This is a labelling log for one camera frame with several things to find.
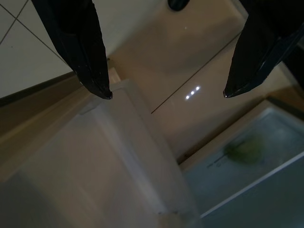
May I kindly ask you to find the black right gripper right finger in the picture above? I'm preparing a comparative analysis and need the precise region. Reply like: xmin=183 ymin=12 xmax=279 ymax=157
xmin=223 ymin=0 xmax=304 ymax=98

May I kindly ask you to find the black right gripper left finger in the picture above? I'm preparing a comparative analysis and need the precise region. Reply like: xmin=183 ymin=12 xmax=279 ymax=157
xmin=30 ymin=0 xmax=113 ymax=100

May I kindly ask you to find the steel fridge body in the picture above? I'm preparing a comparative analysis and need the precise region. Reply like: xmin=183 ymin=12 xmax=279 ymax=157
xmin=177 ymin=90 xmax=304 ymax=228

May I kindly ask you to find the black rounded robot foot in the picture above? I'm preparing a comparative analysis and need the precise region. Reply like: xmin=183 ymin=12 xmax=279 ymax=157
xmin=167 ymin=0 xmax=191 ymax=11

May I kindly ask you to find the clear crisper drawer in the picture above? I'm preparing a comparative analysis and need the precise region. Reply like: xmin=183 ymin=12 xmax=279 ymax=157
xmin=181 ymin=102 xmax=304 ymax=218

